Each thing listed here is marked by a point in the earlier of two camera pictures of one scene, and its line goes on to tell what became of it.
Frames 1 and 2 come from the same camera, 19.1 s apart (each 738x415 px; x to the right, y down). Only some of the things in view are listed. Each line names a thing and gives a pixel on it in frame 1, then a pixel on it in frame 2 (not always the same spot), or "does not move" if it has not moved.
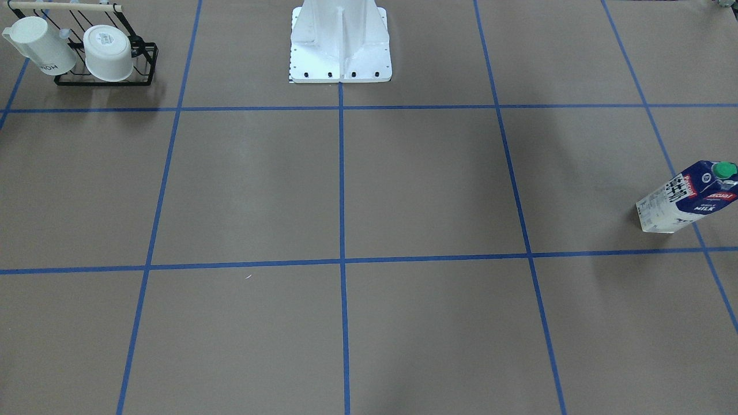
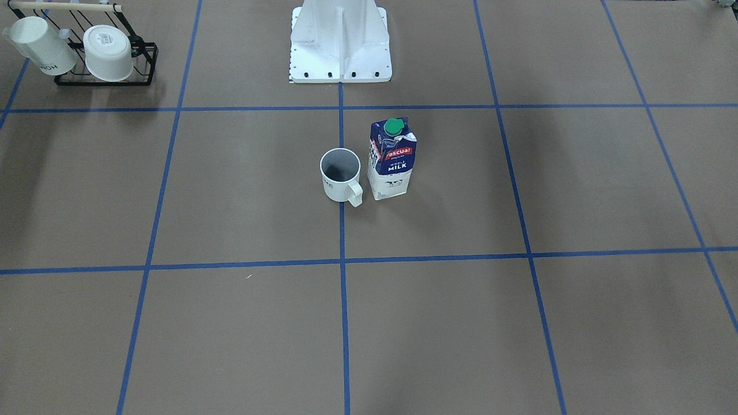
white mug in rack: x=46 y=49 does not move
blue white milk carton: x=703 y=189 → x=391 y=154
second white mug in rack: x=108 y=53 does not move
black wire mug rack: x=108 y=49 does not move
